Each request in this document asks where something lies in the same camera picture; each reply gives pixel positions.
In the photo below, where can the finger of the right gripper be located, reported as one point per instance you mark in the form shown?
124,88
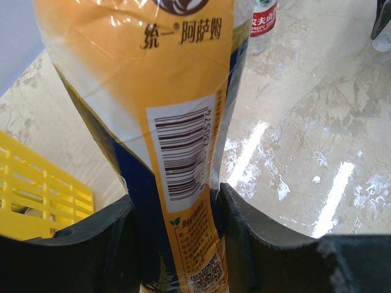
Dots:
383,11

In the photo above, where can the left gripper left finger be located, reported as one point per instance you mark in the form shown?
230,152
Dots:
97,254

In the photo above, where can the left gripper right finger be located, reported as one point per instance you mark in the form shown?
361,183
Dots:
266,256

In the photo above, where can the red label water bottle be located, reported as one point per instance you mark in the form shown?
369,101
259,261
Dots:
263,22

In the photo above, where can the orange juice bottle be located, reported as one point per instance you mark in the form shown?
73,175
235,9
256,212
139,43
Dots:
156,83

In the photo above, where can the small white bottle cap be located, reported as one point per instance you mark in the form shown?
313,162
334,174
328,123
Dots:
382,42

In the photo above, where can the yellow plastic shopping basket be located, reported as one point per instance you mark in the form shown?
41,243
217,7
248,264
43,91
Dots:
37,197

